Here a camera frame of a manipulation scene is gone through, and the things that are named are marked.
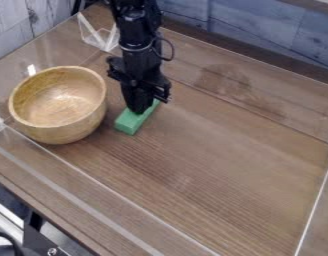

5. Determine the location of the green rectangular block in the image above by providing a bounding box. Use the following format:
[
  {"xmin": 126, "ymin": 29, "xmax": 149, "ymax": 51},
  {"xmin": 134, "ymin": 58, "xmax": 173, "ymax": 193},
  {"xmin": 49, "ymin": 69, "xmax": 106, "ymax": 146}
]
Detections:
[{"xmin": 114, "ymin": 100, "xmax": 160, "ymax": 136}]

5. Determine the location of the black metal table frame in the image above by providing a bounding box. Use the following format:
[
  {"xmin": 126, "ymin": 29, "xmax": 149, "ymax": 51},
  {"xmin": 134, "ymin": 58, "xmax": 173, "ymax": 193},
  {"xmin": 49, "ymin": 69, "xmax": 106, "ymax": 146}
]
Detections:
[{"xmin": 22, "ymin": 211, "xmax": 72, "ymax": 256}]

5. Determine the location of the black cable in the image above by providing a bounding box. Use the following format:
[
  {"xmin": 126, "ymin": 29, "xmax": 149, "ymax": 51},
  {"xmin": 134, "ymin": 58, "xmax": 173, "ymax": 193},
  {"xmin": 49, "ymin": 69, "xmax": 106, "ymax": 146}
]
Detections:
[{"xmin": 0, "ymin": 231, "xmax": 26, "ymax": 256}]

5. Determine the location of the wooden bowl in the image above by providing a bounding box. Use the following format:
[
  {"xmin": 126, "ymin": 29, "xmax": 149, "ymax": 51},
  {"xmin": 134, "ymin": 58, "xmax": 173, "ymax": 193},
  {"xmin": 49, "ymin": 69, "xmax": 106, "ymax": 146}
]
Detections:
[{"xmin": 7, "ymin": 66, "xmax": 108, "ymax": 144}]

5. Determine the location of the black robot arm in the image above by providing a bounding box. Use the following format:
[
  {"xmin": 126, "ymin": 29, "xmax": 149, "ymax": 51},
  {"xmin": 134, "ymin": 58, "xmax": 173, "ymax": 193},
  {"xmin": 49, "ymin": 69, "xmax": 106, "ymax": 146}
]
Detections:
[{"xmin": 106, "ymin": 0, "xmax": 174, "ymax": 114}]

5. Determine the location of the clear acrylic front wall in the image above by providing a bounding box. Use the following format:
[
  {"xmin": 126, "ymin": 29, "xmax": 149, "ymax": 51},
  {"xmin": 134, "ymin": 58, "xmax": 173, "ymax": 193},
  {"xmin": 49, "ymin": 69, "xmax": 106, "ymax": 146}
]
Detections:
[{"xmin": 0, "ymin": 125, "xmax": 221, "ymax": 256}]

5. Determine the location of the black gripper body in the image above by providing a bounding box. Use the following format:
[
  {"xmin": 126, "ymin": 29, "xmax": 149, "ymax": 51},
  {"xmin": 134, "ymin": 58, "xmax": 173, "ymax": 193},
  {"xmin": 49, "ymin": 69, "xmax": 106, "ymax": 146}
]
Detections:
[{"xmin": 106, "ymin": 49, "xmax": 170, "ymax": 102}]

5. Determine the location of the clear acrylic corner bracket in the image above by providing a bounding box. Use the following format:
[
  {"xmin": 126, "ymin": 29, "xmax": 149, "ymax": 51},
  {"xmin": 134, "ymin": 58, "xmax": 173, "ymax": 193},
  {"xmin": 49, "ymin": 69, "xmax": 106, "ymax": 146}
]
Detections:
[{"xmin": 77, "ymin": 13, "xmax": 120, "ymax": 52}]

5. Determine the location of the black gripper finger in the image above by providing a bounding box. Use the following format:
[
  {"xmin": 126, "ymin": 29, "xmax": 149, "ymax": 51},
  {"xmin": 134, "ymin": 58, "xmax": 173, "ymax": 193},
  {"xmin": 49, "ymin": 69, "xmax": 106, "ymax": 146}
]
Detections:
[
  {"xmin": 134, "ymin": 88, "xmax": 153, "ymax": 114},
  {"xmin": 121, "ymin": 82, "xmax": 137, "ymax": 110}
]

